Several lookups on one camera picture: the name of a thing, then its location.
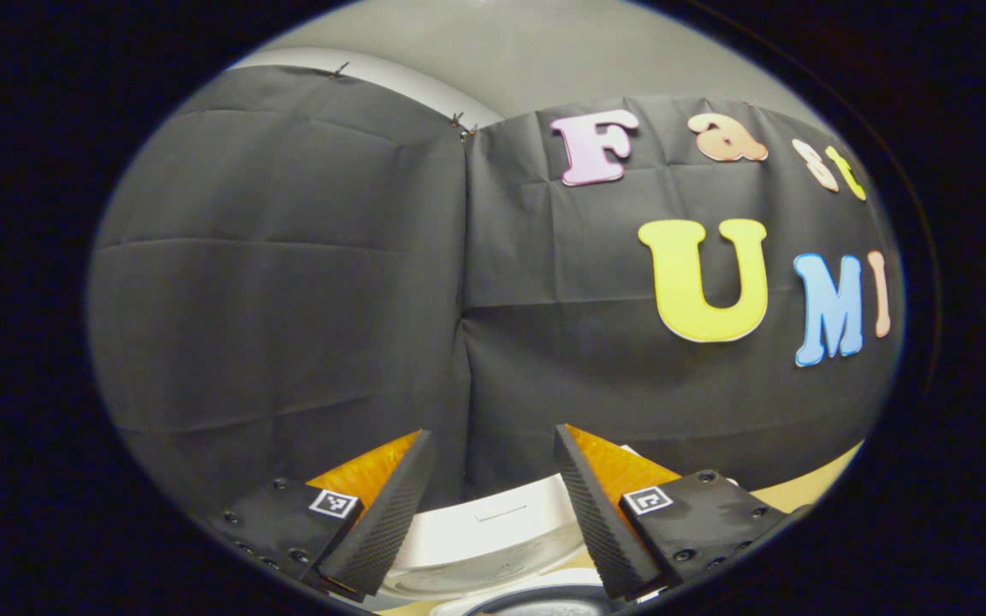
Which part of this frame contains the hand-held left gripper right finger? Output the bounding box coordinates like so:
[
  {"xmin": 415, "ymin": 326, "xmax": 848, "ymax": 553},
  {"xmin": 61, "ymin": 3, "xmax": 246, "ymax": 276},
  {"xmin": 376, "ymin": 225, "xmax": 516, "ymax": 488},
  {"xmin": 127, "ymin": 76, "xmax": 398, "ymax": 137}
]
[{"xmin": 553, "ymin": 423, "xmax": 793, "ymax": 600}]

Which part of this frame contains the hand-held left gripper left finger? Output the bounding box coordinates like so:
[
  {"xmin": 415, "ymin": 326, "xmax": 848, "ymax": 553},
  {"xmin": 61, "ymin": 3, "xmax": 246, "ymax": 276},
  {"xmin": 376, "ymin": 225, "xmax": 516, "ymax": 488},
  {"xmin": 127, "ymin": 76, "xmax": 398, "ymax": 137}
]
[{"xmin": 206, "ymin": 428, "xmax": 438, "ymax": 600}]

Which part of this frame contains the white rice cooker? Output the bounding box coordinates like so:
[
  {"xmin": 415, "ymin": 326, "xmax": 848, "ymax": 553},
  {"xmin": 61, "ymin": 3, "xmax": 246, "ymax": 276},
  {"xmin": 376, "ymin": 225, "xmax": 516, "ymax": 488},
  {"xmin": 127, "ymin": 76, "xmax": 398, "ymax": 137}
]
[{"xmin": 377, "ymin": 445, "xmax": 644, "ymax": 616}]

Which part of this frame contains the black backdrop cloth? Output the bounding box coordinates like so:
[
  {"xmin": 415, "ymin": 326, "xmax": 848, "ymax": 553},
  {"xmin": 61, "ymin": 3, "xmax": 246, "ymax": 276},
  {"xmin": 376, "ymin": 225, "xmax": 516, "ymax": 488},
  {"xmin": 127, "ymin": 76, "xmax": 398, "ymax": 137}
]
[{"xmin": 86, "ymin": 64, "xmax": 905, "ymax": 514}]

